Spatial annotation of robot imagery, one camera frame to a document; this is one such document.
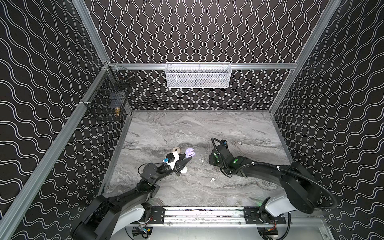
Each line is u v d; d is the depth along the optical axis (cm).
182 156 70
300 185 45
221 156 67
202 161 93
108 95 93
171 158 61
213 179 86
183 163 68
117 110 82
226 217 76
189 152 71
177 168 66
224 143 79
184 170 89
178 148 97
